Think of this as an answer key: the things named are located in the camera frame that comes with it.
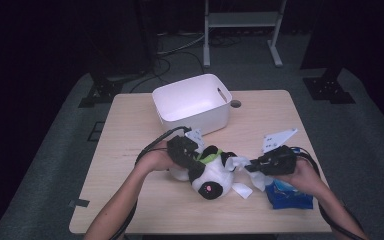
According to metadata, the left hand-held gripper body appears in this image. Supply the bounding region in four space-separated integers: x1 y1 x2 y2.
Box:
166 129 205 169

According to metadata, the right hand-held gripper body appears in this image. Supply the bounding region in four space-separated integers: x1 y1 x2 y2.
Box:
259 128 299 177

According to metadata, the white wet wipe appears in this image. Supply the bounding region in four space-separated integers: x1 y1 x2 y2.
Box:
228 155 275 193
231 182 254 200

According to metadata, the panda plush toy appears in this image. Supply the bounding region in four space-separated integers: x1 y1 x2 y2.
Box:
169 145 239 201

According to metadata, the white plastic storage bin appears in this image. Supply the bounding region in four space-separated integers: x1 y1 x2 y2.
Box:
151 73 233 141

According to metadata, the blue wet wipes packet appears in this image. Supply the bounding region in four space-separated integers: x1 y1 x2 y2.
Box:
264 146 315 210

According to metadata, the person's left hand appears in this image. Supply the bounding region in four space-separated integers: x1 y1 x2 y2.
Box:
134 140 178 173

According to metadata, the person's right hand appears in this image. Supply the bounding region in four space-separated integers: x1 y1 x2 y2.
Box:
274 156 326 197

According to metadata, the black stand base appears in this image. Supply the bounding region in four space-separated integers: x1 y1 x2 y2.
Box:
302 66 357 105
78 59 124 109

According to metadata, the black tape strip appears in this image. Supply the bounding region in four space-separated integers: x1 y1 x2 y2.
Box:
68 198 90 208

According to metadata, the left hand-held gripper cable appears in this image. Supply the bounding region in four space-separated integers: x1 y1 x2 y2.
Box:
109 125 193 240

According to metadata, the black floor cable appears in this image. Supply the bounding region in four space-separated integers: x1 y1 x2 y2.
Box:
129 49 205 94

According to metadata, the grey floor cable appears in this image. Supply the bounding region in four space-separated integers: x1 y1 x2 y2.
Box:
156 31 207 56

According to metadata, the white metal stand frame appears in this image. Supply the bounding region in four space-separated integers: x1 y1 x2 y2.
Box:
203 0 288 69

